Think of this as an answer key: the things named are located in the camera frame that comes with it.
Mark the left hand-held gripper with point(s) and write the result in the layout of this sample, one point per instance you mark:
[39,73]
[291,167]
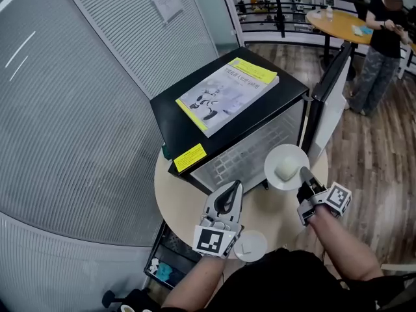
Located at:
[211,239]

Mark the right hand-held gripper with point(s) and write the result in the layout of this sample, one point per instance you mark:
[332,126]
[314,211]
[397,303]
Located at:
[338,198]

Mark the white round plate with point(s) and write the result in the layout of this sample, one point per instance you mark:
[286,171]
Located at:
[271,167]
[256,242]

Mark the black mini fridge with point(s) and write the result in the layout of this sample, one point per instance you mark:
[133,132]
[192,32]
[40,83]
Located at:
[169,125]

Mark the person's left forearm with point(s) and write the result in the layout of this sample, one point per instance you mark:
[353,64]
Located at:
[195,281]

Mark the person's right forearm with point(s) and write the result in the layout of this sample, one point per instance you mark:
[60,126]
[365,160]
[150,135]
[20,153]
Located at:
[344,249]

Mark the black mesh cart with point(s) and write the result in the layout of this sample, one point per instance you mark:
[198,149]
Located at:
[175,249]

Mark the dark green box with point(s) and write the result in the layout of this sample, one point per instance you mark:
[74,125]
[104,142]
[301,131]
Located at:
[166,152]

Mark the small blue object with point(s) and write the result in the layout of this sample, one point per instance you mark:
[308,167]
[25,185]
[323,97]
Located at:
[164,270]

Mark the small white object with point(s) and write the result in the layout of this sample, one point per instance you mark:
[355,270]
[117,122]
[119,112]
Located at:
[152,265]

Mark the person's black clothing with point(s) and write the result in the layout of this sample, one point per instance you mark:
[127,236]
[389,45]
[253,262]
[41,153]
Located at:
[276,284]

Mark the grey and yellow book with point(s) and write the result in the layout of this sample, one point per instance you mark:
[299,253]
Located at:
[227,99]

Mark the white furniture base bar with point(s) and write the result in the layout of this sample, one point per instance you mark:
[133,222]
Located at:
[399,267]

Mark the black mesh office chair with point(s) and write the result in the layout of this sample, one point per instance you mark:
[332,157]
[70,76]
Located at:
[139,301]

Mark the white-legged wooden table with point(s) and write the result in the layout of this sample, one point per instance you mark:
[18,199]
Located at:
[407,62]

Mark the round wooden bar table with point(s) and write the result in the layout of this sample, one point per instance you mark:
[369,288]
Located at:
[338,24]

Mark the blue-green packet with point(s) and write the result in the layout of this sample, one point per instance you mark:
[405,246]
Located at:
[362,30]

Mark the black metal railing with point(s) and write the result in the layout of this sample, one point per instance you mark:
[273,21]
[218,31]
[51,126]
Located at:
[279,15]

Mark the small white bottle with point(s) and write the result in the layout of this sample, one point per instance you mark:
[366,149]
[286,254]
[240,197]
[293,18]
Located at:
[330,12]

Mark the glass partition with blinds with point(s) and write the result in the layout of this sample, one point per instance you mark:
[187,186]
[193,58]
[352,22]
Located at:
[65,125]

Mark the white paper notice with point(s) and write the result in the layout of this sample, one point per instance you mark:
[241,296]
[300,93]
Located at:
[164,2]

